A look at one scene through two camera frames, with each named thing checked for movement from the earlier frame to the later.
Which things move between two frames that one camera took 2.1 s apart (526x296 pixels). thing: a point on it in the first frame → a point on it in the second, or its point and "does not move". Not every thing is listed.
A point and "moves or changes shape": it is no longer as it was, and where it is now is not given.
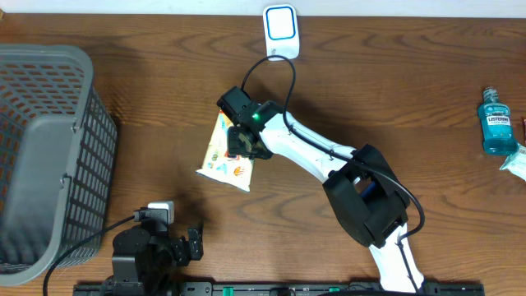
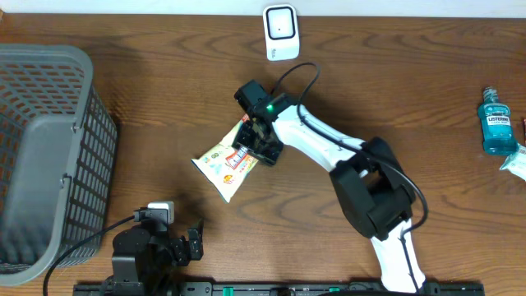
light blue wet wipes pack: (515, 162) does not move
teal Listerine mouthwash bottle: (496, 125) does not move
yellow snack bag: (217, 162) moves or changes shape
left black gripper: (183, 255) does not move
